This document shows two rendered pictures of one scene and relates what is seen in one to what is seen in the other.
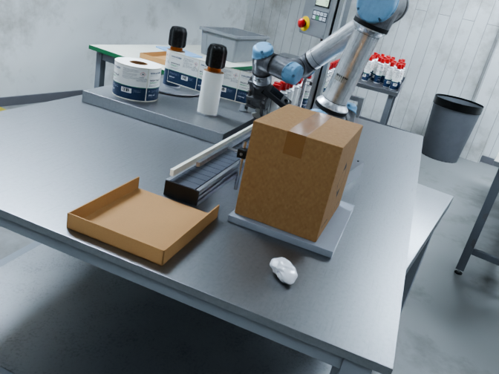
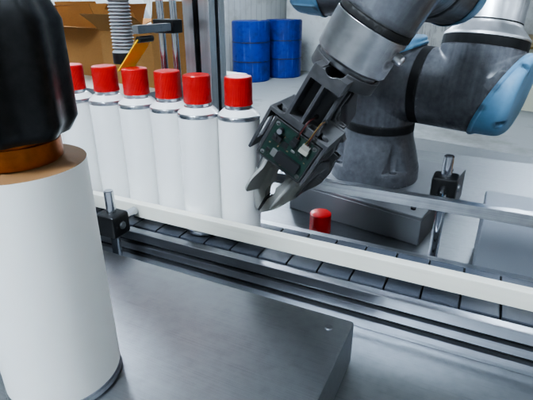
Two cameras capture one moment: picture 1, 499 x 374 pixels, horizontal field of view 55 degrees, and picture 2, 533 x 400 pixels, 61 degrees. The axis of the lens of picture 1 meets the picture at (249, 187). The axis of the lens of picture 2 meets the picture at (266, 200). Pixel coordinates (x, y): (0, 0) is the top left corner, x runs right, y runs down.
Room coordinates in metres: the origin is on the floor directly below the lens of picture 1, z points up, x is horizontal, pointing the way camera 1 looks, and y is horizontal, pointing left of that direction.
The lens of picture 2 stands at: (1.83, 0.51, 1.17)
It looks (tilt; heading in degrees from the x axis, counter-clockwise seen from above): 24 degrees down; 280
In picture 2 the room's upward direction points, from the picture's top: straight up
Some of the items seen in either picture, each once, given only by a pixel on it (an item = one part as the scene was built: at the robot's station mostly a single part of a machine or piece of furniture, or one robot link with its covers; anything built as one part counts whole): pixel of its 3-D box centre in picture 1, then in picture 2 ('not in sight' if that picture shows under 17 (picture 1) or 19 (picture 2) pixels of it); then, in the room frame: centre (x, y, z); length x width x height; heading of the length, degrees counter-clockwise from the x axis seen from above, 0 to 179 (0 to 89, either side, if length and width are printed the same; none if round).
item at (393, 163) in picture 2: not in sight; (376, 145); (1.77, -0.27, 0.93); 0.15 x 0.15 x 0.10
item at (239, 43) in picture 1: (234, 44); not in sight; (4.37, 0.40, 0.91); 0.60 x 0.40 x 0.22; 156
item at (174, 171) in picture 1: (240, 133); (386, 266); (1.77, 0.08, 0.90); 1.07 x 0.01 x 0.02; 164
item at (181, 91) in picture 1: (171, 87); not in sight; (2.37, 0.49, 0.89); 0.31 x 0.31 x 0.01
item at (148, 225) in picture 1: (148, 215); not in sight; (1.08, 0.24, 0.85); 0.30 x 0.26 x 0.04; 164
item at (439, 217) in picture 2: not in sight; (438, 224); (1.70, -0.02, 0.91); 0.07 x 0.03 x 0.17; 74
